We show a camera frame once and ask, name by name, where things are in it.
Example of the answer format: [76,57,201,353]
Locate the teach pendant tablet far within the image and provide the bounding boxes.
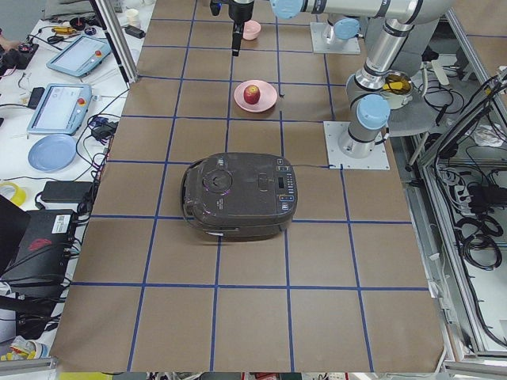
[46,35,112,78]

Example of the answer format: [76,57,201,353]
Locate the teach pendant tablet near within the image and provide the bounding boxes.
[26,83,92,135]

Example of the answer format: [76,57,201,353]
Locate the dark rice cooker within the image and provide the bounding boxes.
[181,152,298,239]

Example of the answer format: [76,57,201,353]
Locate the red yellow apple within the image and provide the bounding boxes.
[243,84,261,105]

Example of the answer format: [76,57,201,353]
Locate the teach pendant tablet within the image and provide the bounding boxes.
[26,83,92,135]
[46,35,112,78]

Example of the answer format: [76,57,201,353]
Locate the pink plate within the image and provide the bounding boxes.
[234,80,278,113]

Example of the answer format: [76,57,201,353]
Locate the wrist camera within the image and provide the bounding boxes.
[209,0,221,17]

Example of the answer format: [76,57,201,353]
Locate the pink bowl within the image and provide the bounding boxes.
[242,20,261,40]

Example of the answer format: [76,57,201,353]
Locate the black power adapter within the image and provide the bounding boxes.
[40,181,92,203]

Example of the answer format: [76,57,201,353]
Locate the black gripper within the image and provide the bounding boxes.
[228,0,254,57]

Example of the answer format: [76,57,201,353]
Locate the blue plate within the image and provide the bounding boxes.
[28,134,77,173]

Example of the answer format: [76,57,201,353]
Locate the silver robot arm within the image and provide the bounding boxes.
[270,1,453,159]
[209,1,360,57]

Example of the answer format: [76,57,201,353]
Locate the yellow tape roll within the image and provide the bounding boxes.
[0,181,26,207]

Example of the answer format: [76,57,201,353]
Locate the steel bowl on chair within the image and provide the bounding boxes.
[380,71,414,110]

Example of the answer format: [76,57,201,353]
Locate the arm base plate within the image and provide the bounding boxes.
[323,121,390,171]
[310,22,360,55]

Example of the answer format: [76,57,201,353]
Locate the aluminium frame post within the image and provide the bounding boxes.
[90,0,139,84]

